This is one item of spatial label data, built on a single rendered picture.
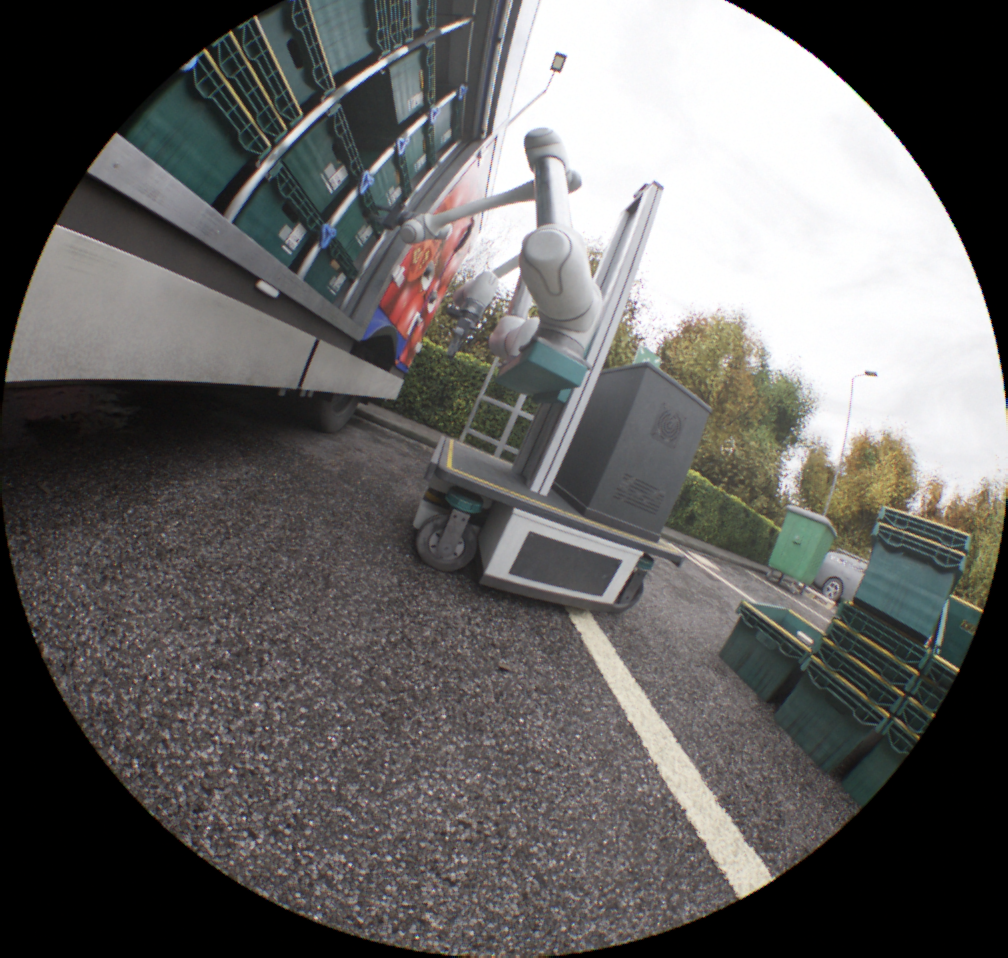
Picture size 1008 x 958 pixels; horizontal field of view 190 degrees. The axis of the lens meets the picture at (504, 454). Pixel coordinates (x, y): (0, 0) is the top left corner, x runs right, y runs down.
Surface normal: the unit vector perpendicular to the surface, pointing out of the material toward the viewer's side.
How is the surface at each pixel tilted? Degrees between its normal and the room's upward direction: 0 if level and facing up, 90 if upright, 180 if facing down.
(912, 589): 71
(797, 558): 94
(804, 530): 94
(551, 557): 90
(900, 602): 77
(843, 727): 94
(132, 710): 0
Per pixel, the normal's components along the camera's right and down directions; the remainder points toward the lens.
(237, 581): 0.40, -0.91
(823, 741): -0.92, -0.37
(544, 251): -0.35, 0.02
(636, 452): 0.16, 0.15
